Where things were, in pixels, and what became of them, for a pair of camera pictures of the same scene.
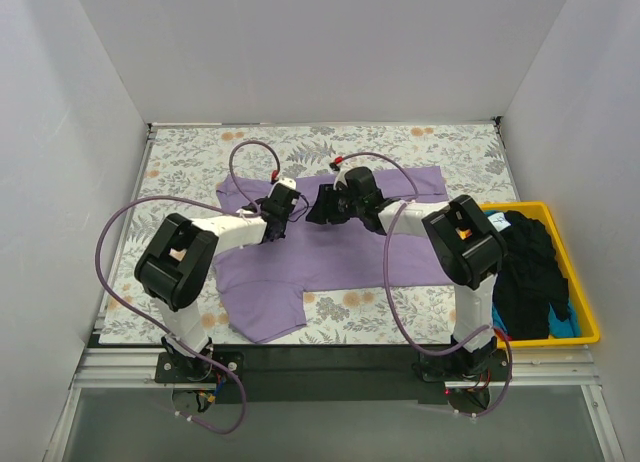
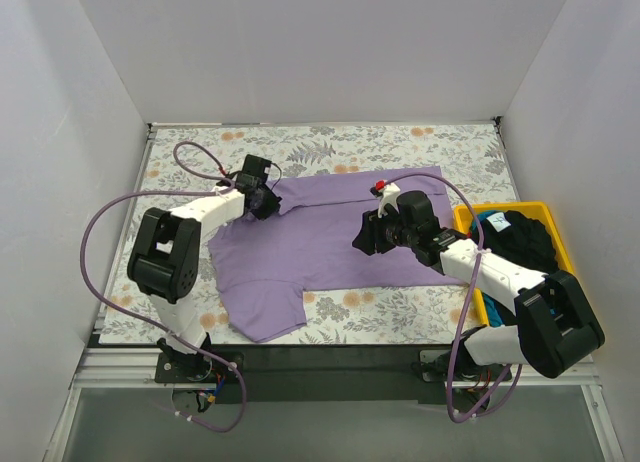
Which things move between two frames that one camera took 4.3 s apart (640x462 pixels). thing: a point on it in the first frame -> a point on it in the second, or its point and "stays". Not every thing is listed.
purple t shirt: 260,287 stays
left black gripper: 275,227 -> 270,202
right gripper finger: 329,207 -> 371,237
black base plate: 332,375 stays
